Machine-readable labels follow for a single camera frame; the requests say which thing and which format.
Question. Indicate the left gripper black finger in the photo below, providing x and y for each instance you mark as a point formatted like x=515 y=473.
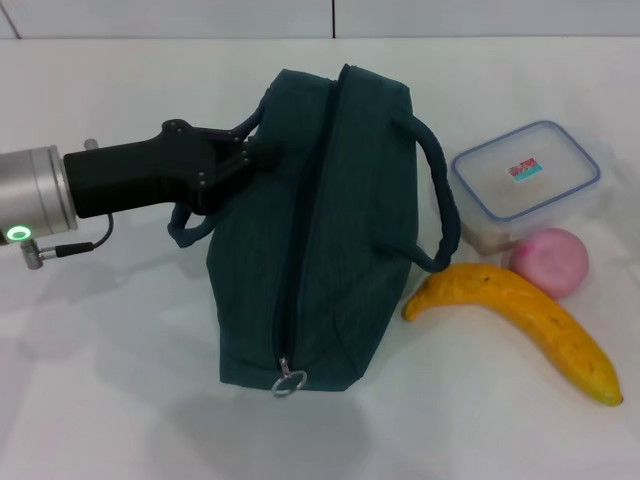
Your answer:
x=265 y=156
x=225 y=172

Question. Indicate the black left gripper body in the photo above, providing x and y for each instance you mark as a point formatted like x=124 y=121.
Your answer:
x=130 y=170

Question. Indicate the dark teal zipper bag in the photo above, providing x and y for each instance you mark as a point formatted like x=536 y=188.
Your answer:
x=350 y=225

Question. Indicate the clear blue-rimmed plastic container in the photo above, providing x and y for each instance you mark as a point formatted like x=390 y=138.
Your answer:
x=555 y=200

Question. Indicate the yellow banana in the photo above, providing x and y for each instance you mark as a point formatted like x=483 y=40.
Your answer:
x=525 y=305

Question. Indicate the pink ball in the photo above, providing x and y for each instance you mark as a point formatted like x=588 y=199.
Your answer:
x=550 y=260

